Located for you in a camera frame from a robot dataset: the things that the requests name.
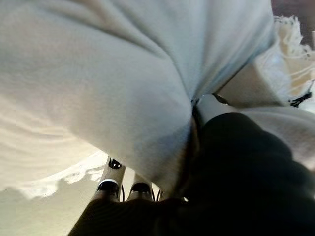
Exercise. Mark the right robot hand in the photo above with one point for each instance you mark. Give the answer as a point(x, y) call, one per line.
point(233, 184)

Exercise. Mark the white cushion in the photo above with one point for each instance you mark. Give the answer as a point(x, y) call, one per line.
point(98, 73)

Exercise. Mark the cream fringed throw blanket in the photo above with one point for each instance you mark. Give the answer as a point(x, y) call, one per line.
point(292, 49)

